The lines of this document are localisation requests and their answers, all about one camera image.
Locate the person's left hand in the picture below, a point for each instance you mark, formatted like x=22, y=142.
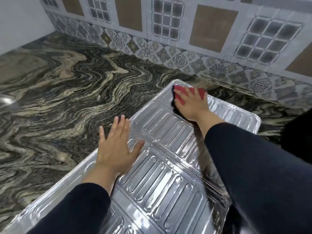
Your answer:
x=114, y=151

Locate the person's right hand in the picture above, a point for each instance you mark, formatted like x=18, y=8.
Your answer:
x=195, y=107

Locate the person's left thumb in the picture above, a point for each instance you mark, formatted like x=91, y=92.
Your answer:
x=137, y=149

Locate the person's right thumb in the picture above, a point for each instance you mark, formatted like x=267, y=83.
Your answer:
x=178, y=101

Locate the person's left little finger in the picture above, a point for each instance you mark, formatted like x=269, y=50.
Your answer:
x=102, y=135

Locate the red and black cleaning cloth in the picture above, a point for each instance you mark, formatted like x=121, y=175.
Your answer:
x=178, y=91

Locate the silver ribbed metal tray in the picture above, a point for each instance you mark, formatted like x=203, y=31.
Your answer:
x=165, y=173

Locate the person's left forearm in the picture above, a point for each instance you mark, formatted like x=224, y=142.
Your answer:
x=80, y=204

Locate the person's right forearm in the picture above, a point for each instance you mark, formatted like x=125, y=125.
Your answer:
x=256, y=177

